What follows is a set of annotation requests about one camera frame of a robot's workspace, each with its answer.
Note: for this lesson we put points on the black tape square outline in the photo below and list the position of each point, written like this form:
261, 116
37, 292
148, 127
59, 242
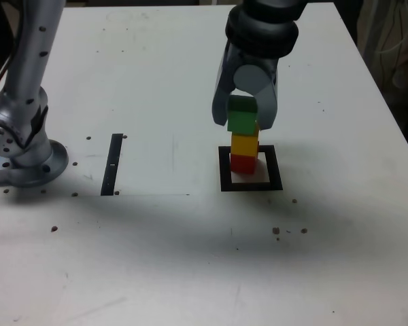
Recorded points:
275, 169

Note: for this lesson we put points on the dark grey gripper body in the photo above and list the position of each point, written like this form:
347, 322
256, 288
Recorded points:
258, 61

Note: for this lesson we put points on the red cube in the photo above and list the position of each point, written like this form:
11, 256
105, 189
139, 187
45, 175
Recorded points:
242, 164

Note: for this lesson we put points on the yellow cube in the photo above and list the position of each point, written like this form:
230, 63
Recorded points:
245, 146

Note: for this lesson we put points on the green cube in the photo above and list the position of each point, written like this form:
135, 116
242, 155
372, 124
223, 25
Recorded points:
241, 122

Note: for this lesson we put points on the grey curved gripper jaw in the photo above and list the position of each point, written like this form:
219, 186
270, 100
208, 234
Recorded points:
267, 102
221, 102

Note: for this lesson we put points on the black tape strip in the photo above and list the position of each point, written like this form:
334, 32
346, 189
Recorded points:
110, 163

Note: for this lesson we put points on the beige fabric backdrop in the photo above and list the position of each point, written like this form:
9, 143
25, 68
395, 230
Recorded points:
387, 20

